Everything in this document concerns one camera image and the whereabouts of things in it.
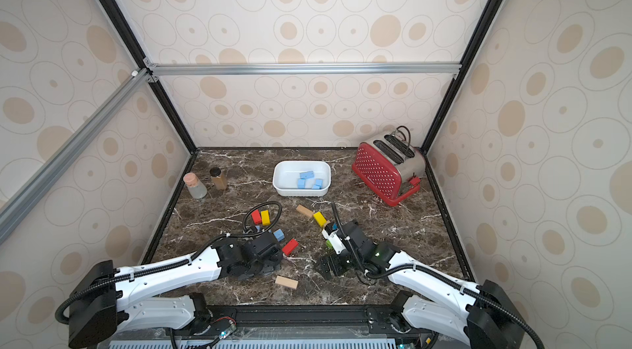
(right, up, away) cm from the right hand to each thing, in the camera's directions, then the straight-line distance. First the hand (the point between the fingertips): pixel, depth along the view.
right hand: (332, 259), depth 80 cm
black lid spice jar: (-45, +26, +20) cm, 56 cm away
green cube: (-1, +2, +9) cm, 10 cm away
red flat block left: (-30, +11, +17) cm, 36 cm away
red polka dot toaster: (+22, +30, +10) cm, 38 cm away
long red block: (-15, +2, +7) cm, 17 cm away
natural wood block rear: (-12, +14, +19) cm, 27 cm away
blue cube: (-13, +23, +29) cm, 39 cm away
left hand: (-18, -2, -1) cm, 18 cm away
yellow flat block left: (-25, +11, +16) cm, 32 cm away
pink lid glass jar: (-54, +22, +19) cm, 61 cm away
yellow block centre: (-4, +10, +15) cm, 19 cm away
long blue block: (-10, +27, +30) cm, 41 cm away
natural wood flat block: (-15, -8, +1) cm, 17 cm away
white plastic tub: (-19, +28, +31) cm, 46 cm away
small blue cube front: (-5, +23, +25) cm, 35 cm away
